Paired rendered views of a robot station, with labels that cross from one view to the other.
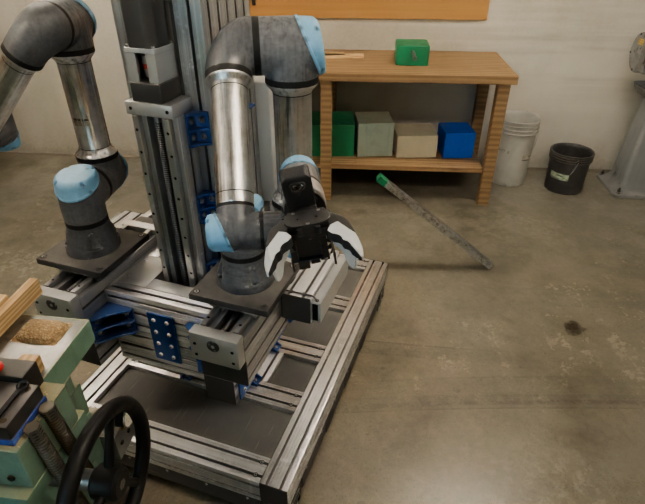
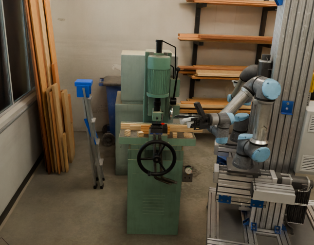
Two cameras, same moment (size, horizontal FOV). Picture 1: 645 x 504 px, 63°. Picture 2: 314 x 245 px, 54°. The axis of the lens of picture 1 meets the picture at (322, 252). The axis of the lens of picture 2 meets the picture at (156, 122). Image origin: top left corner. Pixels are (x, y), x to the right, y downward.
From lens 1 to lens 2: 1.68 m
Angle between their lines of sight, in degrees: 72
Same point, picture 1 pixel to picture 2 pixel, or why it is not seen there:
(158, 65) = not seen: hidden behind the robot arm
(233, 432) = (226, 228)
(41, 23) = (248, 69)
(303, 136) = (259, 117)
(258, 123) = (302, 126)
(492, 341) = not seen: outside the picture
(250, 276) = (237, 160)
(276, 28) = (259, 80)
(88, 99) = not seen: hidden behind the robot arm
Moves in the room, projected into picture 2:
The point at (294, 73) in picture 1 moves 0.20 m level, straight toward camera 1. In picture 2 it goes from (258, 95) to (227, 95)
